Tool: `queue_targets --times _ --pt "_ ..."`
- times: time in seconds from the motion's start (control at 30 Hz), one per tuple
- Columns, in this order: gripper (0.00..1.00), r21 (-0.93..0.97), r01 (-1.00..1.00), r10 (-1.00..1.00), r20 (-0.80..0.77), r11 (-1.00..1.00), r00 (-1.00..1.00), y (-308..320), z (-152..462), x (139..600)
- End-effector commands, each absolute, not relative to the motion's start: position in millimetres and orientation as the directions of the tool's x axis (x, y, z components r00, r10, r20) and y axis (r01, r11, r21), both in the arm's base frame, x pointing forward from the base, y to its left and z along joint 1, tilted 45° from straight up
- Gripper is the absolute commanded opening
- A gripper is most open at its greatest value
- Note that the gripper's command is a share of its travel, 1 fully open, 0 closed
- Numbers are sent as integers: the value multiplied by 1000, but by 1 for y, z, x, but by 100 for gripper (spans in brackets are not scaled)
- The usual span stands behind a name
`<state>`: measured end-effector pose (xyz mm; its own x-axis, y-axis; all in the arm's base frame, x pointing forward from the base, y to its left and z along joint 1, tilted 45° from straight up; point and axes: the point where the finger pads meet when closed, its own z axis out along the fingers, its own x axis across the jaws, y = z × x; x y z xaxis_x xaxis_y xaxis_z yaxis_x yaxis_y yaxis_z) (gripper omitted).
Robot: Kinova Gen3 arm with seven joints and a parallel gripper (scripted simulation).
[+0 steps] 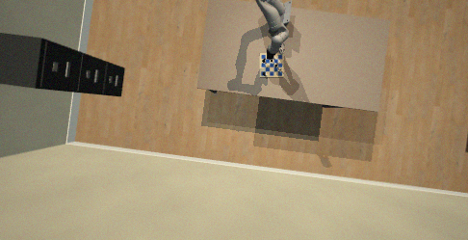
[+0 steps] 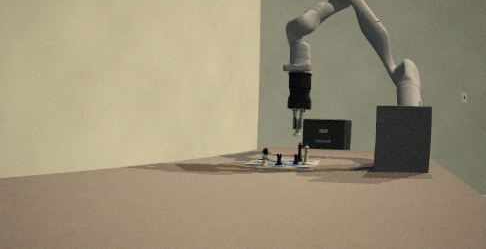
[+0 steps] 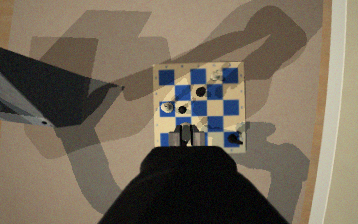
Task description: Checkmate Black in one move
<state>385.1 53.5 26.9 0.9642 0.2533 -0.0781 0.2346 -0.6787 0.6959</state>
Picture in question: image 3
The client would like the white chess piece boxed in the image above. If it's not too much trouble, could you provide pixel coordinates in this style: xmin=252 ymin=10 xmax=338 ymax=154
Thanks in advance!
xmin=210 ymin=69 xmax=222 ymax=81

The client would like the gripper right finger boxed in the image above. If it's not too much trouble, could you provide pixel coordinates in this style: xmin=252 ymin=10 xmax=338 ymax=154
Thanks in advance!
xmin=190 ymin=125 xmax=205 ymax=146

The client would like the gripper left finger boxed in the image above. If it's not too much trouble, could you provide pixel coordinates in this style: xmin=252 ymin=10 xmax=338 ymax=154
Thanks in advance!
xmin=168 ymin=125 xmax=182 ymax=146

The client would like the blue and cream chessboard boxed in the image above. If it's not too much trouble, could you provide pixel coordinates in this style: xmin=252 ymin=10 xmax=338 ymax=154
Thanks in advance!
xmin=153 ymin=62 xmax=245 ymax=153

